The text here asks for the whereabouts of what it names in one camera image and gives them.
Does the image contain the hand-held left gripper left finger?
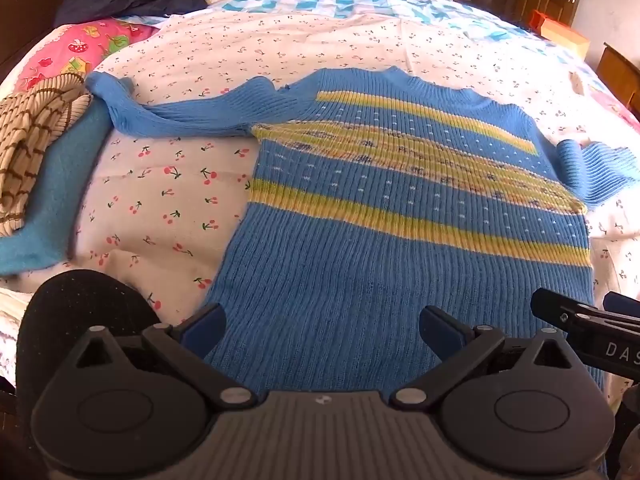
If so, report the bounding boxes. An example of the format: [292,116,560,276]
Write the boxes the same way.
[62,304,258,408]

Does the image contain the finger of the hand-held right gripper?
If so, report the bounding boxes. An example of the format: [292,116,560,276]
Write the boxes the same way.
[531,287,640,335]
[602,291,640,317]

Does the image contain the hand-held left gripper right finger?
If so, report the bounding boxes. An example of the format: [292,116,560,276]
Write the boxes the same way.
[390,305,581,408]

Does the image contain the blue knit sweater yellow stripes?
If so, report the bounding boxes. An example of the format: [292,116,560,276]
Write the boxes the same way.
[86,66,640,478]

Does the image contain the cherry print sheet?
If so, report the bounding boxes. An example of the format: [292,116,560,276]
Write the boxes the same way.
[0,10,640,411]

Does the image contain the teal fuzzy sweater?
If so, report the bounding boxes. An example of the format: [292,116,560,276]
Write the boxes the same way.
[0,102,113,276]

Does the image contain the wooden cabinet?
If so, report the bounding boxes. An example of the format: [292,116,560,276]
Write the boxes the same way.
[597,42,640,108]

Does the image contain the beige brown striped garment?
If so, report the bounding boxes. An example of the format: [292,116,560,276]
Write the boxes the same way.
[0,72,93,238]

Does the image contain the orange box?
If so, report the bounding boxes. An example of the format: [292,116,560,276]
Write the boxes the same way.
[530,10,591,56]

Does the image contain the pink printed bed sheet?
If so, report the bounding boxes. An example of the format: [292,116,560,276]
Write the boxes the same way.
[15,17,640,133]

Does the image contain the dark wooden headboard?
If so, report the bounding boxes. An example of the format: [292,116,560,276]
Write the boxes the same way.
[0,0,101,78]

